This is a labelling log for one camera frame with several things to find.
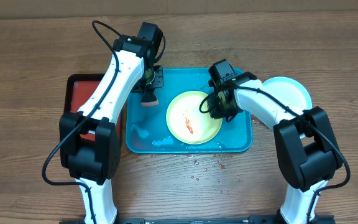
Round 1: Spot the green and red sponge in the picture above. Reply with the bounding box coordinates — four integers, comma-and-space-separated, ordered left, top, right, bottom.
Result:
140, 91, 159, 107

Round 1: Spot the yellow plate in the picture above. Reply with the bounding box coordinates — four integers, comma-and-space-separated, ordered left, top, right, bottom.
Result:
166, 91, 223, 144

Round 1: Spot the light blue plate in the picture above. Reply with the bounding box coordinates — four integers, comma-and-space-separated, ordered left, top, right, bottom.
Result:
261, 77, 306, 130

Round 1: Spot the white plate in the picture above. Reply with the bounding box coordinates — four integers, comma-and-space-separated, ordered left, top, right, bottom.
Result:
303, 90, 313, 110

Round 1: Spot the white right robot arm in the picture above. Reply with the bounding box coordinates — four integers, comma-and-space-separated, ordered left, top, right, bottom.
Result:
203, 70, 349, 223

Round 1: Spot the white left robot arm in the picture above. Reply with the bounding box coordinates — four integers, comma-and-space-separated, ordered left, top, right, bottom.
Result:
54, 34, 166, 223

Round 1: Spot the blue plastic tray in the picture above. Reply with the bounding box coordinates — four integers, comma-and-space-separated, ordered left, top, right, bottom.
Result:
126, 68, 253, 154

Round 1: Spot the red tray with black rim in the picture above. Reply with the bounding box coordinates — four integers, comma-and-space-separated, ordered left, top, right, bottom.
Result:
63, 73, 127, 147

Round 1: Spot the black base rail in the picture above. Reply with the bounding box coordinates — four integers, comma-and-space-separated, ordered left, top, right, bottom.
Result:
59, 214, 335, 224

